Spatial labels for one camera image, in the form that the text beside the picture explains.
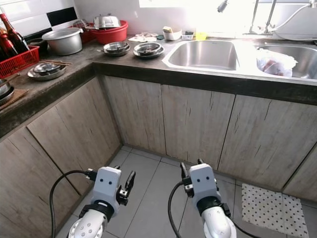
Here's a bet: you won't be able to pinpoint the grey wood cabinet door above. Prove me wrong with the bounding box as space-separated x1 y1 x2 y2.
282 149 317 201
161 85 236 167
27 78 122 211
218 94 317 188
0 126 82 238
103 77 166 155

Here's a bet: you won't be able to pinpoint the white dotted floor mat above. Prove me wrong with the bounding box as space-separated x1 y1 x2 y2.
242 183 310 238

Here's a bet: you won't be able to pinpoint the stainless steel double sink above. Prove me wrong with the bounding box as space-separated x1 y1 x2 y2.
161 39 317 81

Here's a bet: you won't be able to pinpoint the white plastic bag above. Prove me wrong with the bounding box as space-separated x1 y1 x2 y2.
257 49 299 77

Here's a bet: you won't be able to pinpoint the small white bowl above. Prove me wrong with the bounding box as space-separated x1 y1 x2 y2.
162 30 182 41

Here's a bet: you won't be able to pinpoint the shallow stainless steel dish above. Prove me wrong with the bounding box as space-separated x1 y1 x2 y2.
0 78 16 105

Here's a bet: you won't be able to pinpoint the white crumpled plastic wrapper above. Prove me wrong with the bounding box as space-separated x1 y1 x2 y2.
128 33 158 43

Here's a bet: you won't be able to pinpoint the brown wooden chopsticks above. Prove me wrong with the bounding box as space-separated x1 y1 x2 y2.
47 59 73 66

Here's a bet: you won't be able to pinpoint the large brown corrugated cardboard sheet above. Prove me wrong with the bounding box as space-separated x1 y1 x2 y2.
0 88 29 111

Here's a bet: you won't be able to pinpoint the large red plastic basin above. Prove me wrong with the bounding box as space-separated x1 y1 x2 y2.
89 21 129 45

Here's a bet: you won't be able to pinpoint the small red plastic basket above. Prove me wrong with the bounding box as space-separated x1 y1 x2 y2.
79 27 95 44

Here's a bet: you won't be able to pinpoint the chrome gooseneck faucet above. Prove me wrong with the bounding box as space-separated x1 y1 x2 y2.
217 0 278 35

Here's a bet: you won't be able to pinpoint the large aluminium pot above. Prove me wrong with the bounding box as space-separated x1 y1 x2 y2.
42 27 83 57

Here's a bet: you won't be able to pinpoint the red plastic slotted basket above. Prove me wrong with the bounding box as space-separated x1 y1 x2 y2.
0 46 40 79

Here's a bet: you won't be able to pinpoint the dark bottle with red label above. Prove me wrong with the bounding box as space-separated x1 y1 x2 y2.
0 32 18 59

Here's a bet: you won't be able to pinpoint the shiny steel pot lid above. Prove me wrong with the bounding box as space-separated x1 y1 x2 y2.
93 14 121 29

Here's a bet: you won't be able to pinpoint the small black bowl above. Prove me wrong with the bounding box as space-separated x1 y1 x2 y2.
28 38 49 53

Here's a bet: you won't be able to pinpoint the dark bottle with red cap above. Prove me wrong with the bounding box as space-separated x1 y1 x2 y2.
0 13 30 54

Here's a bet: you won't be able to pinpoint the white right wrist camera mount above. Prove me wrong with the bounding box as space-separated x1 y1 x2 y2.
188 163 218 200

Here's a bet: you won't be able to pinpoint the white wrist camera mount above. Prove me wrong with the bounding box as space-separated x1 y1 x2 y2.
95 166 123 205
188 163 218 200

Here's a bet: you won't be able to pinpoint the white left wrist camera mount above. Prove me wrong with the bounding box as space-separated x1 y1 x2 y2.
95 166 123 205

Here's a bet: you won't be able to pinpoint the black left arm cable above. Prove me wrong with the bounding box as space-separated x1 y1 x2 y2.
50 169 98 238

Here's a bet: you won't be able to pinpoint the white window frame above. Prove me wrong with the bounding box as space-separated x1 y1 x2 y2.
139 0 317 8

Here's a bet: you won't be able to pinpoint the grey flexible faucet hose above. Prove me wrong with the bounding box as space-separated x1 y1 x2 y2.
272 2 317 34

